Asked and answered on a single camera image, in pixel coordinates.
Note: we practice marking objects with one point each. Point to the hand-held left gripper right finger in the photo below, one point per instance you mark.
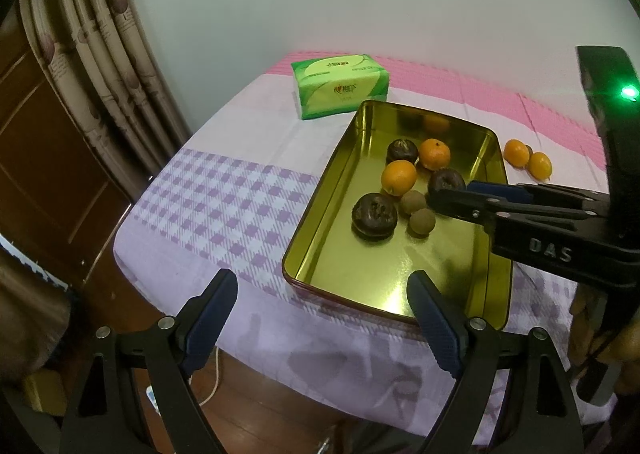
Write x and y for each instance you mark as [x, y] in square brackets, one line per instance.
[440, 329]

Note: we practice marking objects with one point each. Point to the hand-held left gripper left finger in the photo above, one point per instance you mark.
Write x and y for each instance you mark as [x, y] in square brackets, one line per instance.
[212, 314]

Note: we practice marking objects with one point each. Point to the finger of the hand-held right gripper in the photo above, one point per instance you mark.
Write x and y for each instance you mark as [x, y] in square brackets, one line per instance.
[452, 201]
[495, 190]

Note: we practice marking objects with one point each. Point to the dark brown wrinkled fruit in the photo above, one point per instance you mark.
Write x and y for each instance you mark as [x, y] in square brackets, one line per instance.
[401, 151]
[446, 179]
[375, 216]

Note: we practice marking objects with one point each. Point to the orange mandarin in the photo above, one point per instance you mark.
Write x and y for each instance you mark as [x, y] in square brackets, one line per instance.
[539, 166]
[399, 177]
[434, 153]
[516, 152]

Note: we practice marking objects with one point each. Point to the gold metal tin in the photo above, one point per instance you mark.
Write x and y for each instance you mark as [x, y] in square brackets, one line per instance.
[400, 279]

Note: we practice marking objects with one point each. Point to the person's right hand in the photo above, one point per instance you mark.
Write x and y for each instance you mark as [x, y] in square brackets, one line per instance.
[582, 334]

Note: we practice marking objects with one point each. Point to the pink foam mat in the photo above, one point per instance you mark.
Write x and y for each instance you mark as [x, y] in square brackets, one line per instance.
[500, 88]

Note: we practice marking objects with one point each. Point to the white power strip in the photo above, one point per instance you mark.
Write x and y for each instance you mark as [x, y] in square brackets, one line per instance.
[151, 396]

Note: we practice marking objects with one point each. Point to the purple checked tablecloth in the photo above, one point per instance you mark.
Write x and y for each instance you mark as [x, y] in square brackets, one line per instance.
[225, 194]

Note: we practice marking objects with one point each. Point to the green tissue pack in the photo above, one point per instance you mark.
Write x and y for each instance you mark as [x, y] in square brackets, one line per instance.
[340, 83]

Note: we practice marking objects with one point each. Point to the brown cloth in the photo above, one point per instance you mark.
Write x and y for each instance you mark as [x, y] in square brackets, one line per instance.
[30, 309]

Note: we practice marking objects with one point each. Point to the brown wooden door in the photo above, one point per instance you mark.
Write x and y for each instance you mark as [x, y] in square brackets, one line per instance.
[50, 158]

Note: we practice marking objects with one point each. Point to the beige patterned curtain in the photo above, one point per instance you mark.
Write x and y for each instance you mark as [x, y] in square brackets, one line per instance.
[100, 58]

